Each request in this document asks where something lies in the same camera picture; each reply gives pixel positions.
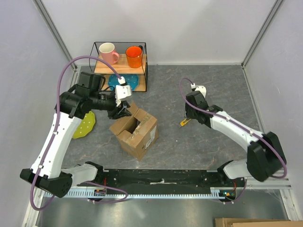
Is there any brown cardboard express box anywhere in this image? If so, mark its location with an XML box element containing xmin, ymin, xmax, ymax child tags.
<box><xmin>109</xmin><ymin>102</ymin><xmax>159</xmax><ymax>161</ymax></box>

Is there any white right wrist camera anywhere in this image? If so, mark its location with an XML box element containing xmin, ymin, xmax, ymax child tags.
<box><xmin>191</xmin><ymin>83</ymin><xmax>206</xmax><ymax>98</ymax></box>

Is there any green dotted plate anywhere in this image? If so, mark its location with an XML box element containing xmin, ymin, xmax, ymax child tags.
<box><xmin>72</xmin><ymin>111</ymin><xmax>96</xmax><ymax>139</ymax></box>

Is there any cardboard sheet in corner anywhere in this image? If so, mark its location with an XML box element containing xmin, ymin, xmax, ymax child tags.
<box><xmin>214</xmin><ymin>218</ymin><xmax>303</xmax><ymax>227</ymax></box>

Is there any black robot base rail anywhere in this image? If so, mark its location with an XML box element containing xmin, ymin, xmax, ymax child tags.
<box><xmin>92</xmin><ymin>169</ymin><xmax>244</xmax><ymax>195</ymax></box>

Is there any black wire wooden shelf rack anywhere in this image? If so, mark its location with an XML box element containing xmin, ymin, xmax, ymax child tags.
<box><xmin>89</xmin><ymin>42</ymin><xmax>148</xmax><ymax>92</ymax></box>

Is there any blue dotted plate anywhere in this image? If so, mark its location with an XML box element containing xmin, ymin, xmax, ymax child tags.
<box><xmin>107</xmin><ymin>74</ymin><xmax>139</xmax><ymax>90</ymax></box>

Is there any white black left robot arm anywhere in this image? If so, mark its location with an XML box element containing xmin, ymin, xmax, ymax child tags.
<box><xmin>20</xmin><ymin>72</ymin><xmax>132</xmax><ymax>198</ymax></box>

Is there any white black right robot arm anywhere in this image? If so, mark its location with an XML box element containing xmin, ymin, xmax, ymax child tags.
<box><xmin>185</xmin><ymin>90</ymin><xmax>287</xmax><ymax>186</ymax></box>

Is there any yellow utility knife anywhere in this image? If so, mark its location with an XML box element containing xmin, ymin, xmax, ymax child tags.
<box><xmin>179</xmin><ymin>118</ymin><xmax>191</xmax><ymax>128</ymax></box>

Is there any orange ceramic mug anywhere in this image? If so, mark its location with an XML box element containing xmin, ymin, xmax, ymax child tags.
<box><xmin>125</xmin><ymin>45</ymin><xmax>143</xmax><ymax>68</ymax></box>

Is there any pink ceramic mug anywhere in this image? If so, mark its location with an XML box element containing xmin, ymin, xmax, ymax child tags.
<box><xmin>99</xmin><ymin>43</ymin><xmax>120</xmax><ymax>65</ymax></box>

